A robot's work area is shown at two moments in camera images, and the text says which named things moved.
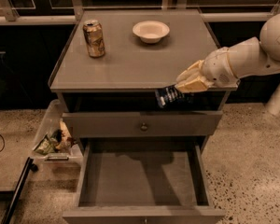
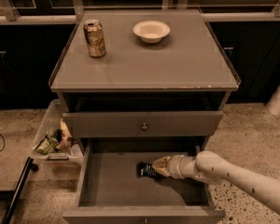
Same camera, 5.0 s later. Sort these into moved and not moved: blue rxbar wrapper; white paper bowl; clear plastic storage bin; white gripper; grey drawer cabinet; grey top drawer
Moved: white gripper; blue rxbar wrapper
Not moved: white paper bowl; grey drawer cabinet; grey top drawer; clear plastic storage bin
